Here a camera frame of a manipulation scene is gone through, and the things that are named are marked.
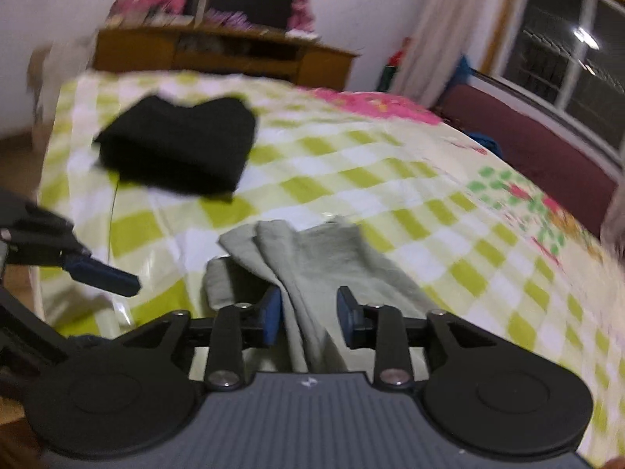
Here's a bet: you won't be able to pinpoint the left beige curtain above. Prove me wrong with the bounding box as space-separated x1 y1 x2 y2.
390 0 487 107

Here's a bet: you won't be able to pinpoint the wooden side cabinet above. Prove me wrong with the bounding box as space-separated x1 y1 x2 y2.
92 25 358 91

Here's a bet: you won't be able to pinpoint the pink floral quilt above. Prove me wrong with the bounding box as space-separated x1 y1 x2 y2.
313 88 624 309

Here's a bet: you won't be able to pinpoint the red green bag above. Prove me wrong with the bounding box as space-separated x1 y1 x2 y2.
376 37 411 92

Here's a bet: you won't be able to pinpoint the green checked plastic bed sheet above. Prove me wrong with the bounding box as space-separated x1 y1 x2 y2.
35 71 624 464

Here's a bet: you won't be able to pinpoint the folded black garment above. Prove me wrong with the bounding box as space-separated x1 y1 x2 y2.
93 95 257 196

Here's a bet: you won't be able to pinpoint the maroon sofa bench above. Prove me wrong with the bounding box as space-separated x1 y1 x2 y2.
434 85 616 236

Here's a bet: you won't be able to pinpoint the grey-green pants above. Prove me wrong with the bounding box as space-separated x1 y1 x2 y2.
202 217 436 374

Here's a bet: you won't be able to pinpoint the barred window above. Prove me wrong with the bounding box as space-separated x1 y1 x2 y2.
481 0 624 160

